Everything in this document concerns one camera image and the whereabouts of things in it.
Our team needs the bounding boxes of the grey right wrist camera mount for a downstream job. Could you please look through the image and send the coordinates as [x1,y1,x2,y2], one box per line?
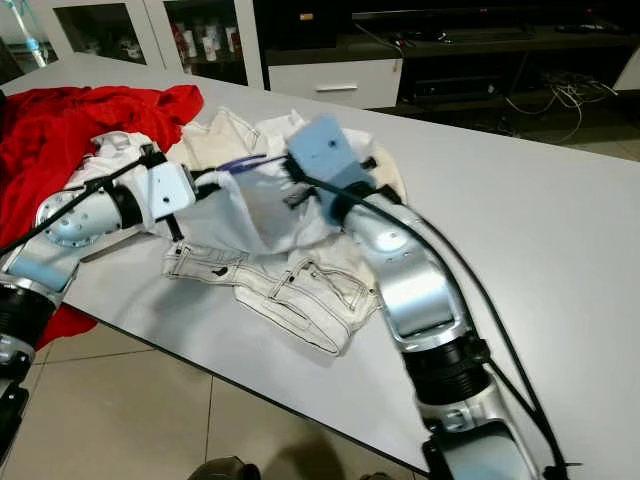
[285,113,366,196]

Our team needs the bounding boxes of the cream denim trousers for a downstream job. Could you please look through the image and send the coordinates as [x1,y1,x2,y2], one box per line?
[165,105,406,356]

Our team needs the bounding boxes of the white table black legs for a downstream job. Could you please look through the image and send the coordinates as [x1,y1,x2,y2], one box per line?
[0,52,640,476]

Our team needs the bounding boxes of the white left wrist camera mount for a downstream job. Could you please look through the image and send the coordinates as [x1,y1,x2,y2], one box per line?
[145,163,196,219]

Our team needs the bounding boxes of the plain red garment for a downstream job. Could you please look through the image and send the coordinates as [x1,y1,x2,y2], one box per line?
[60,85,204,141]

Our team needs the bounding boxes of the tangled white cables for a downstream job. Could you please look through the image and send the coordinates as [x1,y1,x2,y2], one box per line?
[505,72,616,131]

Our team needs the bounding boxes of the white polo with blue badge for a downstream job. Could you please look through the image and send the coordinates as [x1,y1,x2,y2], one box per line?
[190,118,346,256]

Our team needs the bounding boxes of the pale teal plastic object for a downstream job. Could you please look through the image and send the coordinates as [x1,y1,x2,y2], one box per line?
[10,0,51,69]

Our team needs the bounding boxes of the black TV stand white drawer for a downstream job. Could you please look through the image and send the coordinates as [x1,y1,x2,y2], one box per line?
[260,0,640,136]

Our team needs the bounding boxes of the white glass door cabinet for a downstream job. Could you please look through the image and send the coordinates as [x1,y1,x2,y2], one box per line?
[40,0,266,89]

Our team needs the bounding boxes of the white collared shirt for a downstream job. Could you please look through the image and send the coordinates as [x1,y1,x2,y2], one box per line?
[50,130,161,201]

